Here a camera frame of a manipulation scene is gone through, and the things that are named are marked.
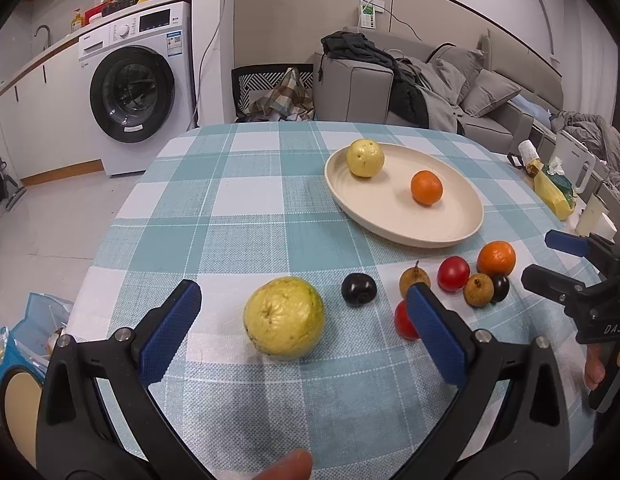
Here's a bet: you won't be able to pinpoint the dark plum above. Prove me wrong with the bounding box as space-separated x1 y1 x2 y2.
491 274 510 304
341 273 377 307

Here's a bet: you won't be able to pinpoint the orange tangerine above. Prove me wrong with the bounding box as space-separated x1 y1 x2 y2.
477 240 516 276

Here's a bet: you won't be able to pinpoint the red tomato front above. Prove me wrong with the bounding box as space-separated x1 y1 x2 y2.
393 300 419 341

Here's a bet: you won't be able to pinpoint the red tomato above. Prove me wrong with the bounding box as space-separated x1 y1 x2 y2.
393 300 419 341
437 256 470 294

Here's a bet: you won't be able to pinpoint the large yellow guava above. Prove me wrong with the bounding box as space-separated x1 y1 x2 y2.
243 276 325 360

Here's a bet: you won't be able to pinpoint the person's right hand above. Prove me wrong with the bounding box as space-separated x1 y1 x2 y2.
583 344 620 390

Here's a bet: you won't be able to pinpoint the person's left hand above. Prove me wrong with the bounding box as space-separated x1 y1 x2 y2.
255 448 313 480

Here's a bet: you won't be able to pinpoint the round stool seat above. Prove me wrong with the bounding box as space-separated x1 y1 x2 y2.
0 365 43 467

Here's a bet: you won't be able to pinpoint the brown round longan fruit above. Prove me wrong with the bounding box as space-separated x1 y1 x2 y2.
463 273 494 308

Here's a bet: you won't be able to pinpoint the blue bag on floor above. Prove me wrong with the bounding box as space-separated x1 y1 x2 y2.
0 292 73 382

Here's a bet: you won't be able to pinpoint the white bottle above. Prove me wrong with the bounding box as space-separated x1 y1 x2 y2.
518 140 539 166

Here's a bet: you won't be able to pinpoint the grey blanket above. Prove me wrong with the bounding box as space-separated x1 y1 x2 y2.
551 110 620 192

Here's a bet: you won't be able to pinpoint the red tomato back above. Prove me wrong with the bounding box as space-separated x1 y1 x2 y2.
437 256 470 294

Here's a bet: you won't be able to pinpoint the brown pear with stem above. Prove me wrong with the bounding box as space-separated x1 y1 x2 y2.
399 261 431 299

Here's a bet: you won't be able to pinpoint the orange in plate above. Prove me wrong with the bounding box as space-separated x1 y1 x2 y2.
411 170 443 206

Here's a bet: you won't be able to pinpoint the grey sofa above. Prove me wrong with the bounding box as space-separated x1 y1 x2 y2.
313 29 564 154

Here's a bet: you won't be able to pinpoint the grey cushion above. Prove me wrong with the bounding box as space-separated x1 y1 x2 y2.
461 70 522 117

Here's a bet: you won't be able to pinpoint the cream oval plate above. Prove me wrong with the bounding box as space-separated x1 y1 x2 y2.
324 143 485 248

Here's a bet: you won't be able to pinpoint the black clothes on sofa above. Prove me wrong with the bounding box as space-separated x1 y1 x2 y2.
313 30 430 128

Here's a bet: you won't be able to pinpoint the small yellow guava in plate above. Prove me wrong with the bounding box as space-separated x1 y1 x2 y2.
346 139 385 179

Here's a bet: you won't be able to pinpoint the teal checkered tablecloth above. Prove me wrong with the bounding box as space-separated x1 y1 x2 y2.
68 122 598 479

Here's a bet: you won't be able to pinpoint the white power strip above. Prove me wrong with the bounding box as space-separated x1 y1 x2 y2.
357 0 385 29

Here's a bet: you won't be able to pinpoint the plaid cloth on chair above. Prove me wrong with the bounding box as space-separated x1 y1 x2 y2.
249 67 315 122

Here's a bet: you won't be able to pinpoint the white kitchen cabinet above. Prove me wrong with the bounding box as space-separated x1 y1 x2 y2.
0 44 99 180

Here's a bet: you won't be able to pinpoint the black patterned chair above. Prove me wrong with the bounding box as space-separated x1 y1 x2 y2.
232 63 314 122

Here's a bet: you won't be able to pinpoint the white washing machine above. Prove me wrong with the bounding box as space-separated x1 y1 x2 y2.
78 0 195 177

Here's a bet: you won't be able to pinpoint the yellow bottle on counter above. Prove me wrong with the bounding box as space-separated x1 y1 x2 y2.
71 8 84 32

